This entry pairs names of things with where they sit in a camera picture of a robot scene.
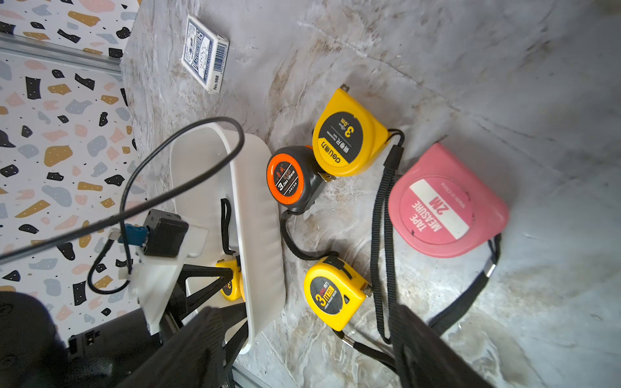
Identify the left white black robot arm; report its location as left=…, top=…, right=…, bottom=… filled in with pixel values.
left=1, top=286, right=247, bottom=387

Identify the pink tape measure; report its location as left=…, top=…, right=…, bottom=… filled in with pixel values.
left=388, top=143, right=509, bottom=259

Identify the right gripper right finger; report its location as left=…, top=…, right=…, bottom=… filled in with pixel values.
left=389, top=305, right=491, bottom=387

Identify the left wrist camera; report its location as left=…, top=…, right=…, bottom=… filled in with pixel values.
left=108, top=208, right=210, bottom=336

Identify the white plastic storage box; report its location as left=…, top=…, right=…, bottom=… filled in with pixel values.
left=170, top=124, right=286, bottom=354

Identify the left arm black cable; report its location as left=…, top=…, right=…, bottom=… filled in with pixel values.
left=0, top=115, right=246, bottom=296

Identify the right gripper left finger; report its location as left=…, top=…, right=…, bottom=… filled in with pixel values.
left=118, top=308, right=226, bottom=387

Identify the yellow tape measure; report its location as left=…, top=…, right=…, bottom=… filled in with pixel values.
left=216, top=259, right=244, bottom=302
left=303, top=255, right=372, bottom=331
left=312, top=84, right=389, bottom=177

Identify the black orange tape measure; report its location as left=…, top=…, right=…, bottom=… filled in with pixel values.
left=266, top=145, right=335, bottom=214

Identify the playing card box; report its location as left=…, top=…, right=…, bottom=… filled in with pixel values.
left=181, top=15, right=230, bottom=95

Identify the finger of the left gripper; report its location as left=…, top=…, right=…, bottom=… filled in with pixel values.
left=167, top=264, right=234, bottom=330

